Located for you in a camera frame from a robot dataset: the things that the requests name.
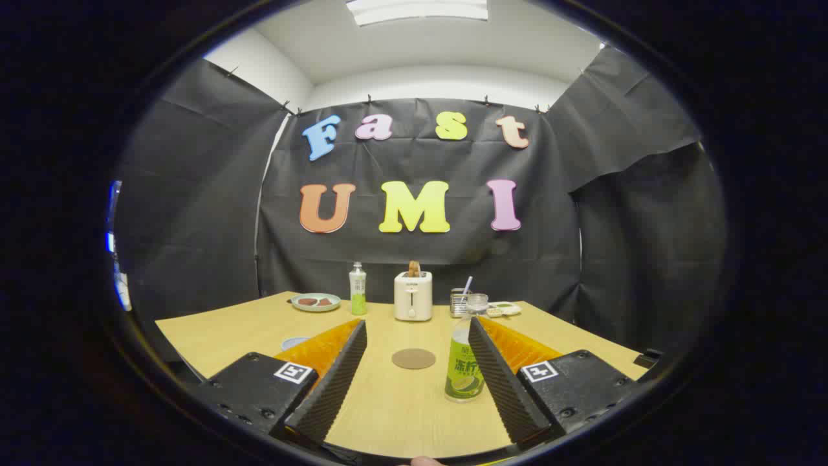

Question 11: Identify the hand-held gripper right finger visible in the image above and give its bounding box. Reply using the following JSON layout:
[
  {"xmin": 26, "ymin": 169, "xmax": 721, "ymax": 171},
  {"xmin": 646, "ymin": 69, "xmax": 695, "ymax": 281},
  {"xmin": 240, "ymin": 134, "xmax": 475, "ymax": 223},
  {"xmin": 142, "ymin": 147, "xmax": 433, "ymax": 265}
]
[{"xmin": 467, "ymin": 315, "xmax": 641, "ymax": 450}]

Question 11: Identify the slim bottle white green label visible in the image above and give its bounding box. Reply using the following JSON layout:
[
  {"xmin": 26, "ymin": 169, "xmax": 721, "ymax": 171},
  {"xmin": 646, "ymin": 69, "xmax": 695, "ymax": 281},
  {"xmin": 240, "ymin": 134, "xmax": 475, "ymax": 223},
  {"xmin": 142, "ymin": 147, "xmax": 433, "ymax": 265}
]
[{"xmin": 349, "ymin": 261, "xmax": 367, "ymax": 316}]

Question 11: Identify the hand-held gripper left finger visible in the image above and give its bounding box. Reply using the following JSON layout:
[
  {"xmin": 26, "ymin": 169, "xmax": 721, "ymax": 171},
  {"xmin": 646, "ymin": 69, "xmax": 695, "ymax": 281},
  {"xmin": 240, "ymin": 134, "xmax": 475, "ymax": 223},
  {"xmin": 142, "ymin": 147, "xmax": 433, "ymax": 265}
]
[{"xmin": 191, "ymin": 317, "xmax": 368, "ymax": 449}]

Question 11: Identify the clear juice bottle green label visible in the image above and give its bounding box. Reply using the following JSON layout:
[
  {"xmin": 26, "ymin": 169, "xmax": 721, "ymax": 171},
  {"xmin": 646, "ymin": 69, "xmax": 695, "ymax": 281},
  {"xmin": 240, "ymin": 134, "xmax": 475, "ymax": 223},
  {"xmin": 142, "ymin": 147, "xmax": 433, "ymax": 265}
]
[{"xmin": 444, "ymin": 293, "xmax": 490, "ymax": 403}]

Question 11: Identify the white toaster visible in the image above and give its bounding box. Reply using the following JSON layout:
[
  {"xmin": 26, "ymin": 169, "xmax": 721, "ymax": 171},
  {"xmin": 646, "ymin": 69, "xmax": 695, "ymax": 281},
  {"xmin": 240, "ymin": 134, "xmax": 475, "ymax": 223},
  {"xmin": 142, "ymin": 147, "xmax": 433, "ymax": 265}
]
[{"xmin": 394, "ymin": 271, "xmax": 433, "ymax": 322}]

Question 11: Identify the wooden table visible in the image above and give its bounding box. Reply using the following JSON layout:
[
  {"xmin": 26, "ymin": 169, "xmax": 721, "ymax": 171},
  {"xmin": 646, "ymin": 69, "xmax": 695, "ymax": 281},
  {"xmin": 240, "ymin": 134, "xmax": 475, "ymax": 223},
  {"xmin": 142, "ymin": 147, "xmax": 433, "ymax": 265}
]
[{"xmin": 154, "ymin": 291, "xmax": 648, "ymax": 460}]

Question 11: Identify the pale green plate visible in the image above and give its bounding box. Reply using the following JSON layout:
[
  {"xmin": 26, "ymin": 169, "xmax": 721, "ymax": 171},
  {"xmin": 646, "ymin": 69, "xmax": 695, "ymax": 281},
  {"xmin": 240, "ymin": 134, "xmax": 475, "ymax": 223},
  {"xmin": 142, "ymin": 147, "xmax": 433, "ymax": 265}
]
[{"xmin": 290, "ymin": 293, "xmax": 342, "ymax": 313}]

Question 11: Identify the black backdrop cloth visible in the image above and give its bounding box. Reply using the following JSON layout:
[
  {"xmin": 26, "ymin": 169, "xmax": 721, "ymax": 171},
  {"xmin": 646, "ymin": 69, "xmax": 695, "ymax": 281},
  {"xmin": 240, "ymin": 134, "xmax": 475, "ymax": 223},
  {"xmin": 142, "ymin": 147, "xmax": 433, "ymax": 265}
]
[{"xmin": 113, "ymin": 45, "xmax": 728, "ymax": 353}]

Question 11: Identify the ceiling light panel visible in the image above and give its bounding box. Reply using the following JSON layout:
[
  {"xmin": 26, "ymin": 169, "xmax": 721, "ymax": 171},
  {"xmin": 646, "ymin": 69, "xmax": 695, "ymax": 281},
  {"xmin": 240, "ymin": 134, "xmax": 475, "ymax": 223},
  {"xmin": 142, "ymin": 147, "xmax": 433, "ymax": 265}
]
[{"xmin": 346, "ymin": 0, "xmax": 489, "ymax": 27}]

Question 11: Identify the round brown coaster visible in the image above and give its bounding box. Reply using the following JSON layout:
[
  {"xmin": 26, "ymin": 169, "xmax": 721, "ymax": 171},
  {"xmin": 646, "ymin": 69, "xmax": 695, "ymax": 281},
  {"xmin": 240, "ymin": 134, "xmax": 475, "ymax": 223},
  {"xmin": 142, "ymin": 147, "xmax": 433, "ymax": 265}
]
[{"xmin": 391, "ymin": 348, "xmax": 437, "ymax": 370}]

